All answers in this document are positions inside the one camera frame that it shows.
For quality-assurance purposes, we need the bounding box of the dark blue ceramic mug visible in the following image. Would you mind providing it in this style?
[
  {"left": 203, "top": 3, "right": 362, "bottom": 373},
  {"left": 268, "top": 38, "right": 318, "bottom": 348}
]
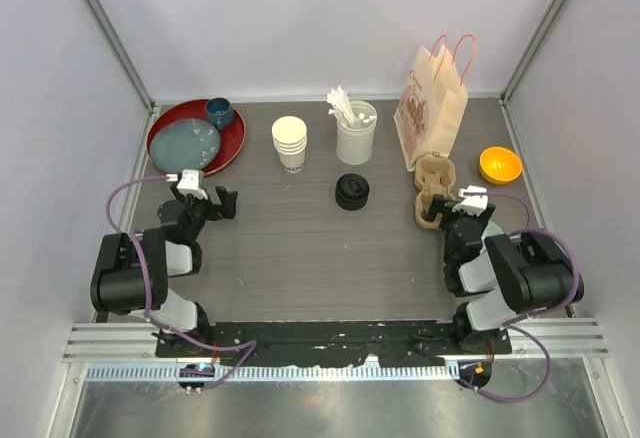
[{"left": 205, "top": 97, "right": 235, "bottom": 131}]

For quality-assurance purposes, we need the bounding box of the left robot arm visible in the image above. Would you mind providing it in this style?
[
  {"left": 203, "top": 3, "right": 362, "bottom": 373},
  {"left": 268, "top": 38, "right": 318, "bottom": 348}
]
[{"left": 90, "top": 185, "right": 238, "bottom": 357}]

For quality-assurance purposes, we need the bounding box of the red round tray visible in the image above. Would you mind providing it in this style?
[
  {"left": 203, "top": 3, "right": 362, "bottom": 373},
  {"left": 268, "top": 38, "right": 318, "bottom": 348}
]
[{"left": 147, "top": 99, "right": 246, "bottom": 176}]

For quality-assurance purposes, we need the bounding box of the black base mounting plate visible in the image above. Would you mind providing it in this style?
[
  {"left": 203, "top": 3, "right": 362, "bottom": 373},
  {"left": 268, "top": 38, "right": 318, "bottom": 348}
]
[{"left": 156, "top": 320, "right": 512, "bottom": 368}]

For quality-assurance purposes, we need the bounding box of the white cylindrical straw holder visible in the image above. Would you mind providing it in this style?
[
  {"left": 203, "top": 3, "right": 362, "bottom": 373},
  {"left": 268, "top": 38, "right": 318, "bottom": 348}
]
[{"left": 336, "top": 101, "right": 378, "bottom": 165}]

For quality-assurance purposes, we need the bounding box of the pale green ceramic bowl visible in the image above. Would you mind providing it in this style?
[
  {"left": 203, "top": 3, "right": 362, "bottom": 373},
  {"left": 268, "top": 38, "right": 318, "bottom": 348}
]
[{"left": 482, "top": 220, "right": 504, "bottom": 238}]

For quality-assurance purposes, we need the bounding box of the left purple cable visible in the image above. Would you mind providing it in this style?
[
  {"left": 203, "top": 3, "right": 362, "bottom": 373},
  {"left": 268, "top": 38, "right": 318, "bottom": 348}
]
[{"left": 105, "top": 173, "right": 259, "bottom": 392}]

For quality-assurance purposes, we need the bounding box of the printed kraft paper bag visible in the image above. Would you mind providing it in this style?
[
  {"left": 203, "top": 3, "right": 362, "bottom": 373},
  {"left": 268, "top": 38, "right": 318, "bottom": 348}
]
[{"left": 393, "top": 33, "right": 477, "bottom": 171}]

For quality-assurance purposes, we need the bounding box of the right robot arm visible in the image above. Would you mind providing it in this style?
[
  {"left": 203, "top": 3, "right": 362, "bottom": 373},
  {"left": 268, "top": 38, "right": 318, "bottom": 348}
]
[{"left": 415, "top": 189, "right": 584, "bottom": 353}]

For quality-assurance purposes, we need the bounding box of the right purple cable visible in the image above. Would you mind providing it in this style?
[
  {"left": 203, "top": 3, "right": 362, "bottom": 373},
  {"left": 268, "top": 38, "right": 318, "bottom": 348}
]
[{"left": 457, "top": 191, "right": 585, "bottom": 403}]

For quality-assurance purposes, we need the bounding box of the white wrapped straws bundle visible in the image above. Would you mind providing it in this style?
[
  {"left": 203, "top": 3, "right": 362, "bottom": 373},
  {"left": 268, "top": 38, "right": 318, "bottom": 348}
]
[{"left": 326, "top": 86, "right": 377, "bottom": 129}]

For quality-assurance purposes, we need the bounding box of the brown pulp cup carrier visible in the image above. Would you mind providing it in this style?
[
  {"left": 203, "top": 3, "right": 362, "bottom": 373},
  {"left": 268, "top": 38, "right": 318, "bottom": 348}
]
[{"left": 414, "top": 155, "right": 456, "bottom": 229}]

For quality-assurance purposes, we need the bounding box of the blue-grey ceramic plate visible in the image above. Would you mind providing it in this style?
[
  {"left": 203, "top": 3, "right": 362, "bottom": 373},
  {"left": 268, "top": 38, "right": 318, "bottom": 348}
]
[{"left": 150, "top": 118, "right": 221, "bottom": 173}]

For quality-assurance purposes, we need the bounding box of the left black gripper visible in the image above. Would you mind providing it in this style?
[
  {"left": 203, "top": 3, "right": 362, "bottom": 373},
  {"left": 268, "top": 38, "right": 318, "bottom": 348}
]
[{"left": 170, "top": 184, "right": 236, "bottom": 242}]

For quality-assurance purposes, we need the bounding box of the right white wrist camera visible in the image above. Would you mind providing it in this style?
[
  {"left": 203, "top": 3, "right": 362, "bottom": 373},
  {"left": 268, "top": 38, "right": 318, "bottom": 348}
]
[{"left": 453, "top": 186, "right": 488, "bottom": 216}]

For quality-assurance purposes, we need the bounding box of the aluminium frame rail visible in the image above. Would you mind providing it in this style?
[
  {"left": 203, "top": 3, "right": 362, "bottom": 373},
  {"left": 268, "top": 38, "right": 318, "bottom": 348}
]
[{"left": 63, "top": 318, "right": 609, "bottom": 383}]

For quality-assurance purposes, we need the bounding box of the orange plastic bowl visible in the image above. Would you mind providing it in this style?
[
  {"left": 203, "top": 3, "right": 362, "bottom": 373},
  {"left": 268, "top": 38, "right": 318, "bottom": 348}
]
[{"left": 479, "top": 146, "right": 523, "bottom": 185}]

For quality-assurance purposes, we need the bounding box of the stack of black cup lids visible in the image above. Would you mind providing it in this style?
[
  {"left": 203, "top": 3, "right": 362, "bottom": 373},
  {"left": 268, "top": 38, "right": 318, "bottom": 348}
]
[{"left": 335, "top": 173, "right": 370, "bottom": 211}]

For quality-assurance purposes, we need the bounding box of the stack of white paper cups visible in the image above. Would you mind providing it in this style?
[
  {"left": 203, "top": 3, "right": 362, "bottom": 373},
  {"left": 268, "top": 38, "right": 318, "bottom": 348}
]
[{"left": 271, "top": 116, "right": 307, "bottom": 173}]

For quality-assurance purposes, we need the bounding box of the purple cable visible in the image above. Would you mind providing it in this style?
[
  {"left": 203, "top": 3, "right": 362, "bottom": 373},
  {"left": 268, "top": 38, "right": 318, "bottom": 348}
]
[
  {"left": 105, "top": 173, "right": 259, "bottom": 392},
  {"left": 457, "top": 191, "right": 585, "bottom": 403}
]

